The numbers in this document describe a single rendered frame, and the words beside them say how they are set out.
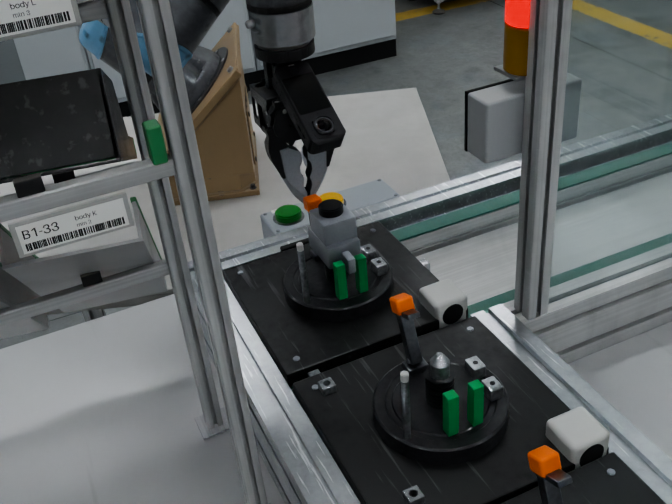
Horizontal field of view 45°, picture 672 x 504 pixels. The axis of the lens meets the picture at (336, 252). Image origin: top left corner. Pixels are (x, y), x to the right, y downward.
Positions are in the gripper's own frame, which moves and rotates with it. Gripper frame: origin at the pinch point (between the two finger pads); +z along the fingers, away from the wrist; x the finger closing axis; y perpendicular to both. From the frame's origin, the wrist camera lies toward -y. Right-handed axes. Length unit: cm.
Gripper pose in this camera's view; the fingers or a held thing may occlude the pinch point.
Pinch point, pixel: (307, 196)
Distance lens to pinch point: 105.1
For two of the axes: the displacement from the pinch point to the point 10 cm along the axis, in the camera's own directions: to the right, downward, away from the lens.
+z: 0.8, 8.3, 5.5
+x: -9.1, 2.9, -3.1
